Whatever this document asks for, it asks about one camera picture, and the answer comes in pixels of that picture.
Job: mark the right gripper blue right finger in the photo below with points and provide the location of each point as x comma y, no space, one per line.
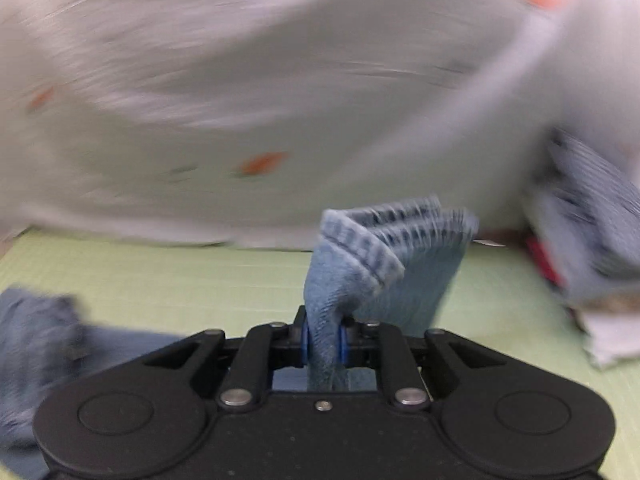
344,340

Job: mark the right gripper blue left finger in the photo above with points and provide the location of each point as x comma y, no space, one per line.
301,335

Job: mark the blue denim jeans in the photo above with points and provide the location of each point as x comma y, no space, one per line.
389,263

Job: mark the green grid cutting mat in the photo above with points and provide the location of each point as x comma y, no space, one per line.
498,299

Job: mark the red folded garment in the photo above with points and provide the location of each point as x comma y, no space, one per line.
541,260

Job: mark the white printed carrot sheet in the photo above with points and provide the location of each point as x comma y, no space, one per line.
211,121

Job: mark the light blue folded garment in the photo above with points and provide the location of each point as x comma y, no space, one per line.
568,253

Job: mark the white folded cloth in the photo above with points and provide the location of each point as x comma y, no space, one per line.
610,338

